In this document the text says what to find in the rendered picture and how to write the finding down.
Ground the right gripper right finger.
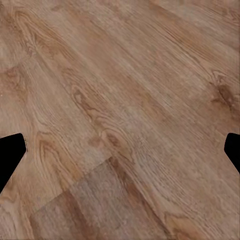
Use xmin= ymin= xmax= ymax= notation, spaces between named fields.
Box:
xmin=224 ymin=132 xmax=240 ymax=173

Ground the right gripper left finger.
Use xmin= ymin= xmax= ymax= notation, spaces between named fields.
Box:
xmin=0 ymin=133 xmax=26 ymax=193

